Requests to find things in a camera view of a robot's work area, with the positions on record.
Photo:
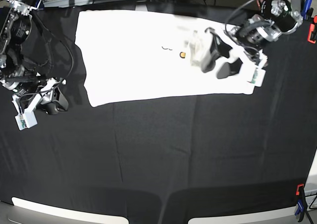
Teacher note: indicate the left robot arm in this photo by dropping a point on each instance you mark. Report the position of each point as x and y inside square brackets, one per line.
[274, 19]

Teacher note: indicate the blue clamp far right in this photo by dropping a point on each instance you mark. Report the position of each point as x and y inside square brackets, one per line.
[306, 10]

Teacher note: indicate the red clamp far right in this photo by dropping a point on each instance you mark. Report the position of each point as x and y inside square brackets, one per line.
[312, 34]

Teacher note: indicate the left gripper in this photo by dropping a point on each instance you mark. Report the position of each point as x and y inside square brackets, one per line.
[209, 48]

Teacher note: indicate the white printed t-shirt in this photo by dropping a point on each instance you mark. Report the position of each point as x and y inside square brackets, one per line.
[140, 55]

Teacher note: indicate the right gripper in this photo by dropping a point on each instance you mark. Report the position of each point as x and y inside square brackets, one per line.
[53, 100]

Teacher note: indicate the grey camera stand foot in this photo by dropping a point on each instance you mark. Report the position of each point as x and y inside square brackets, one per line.
[141, 7]

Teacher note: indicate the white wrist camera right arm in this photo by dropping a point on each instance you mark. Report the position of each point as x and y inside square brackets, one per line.
[26, 118]

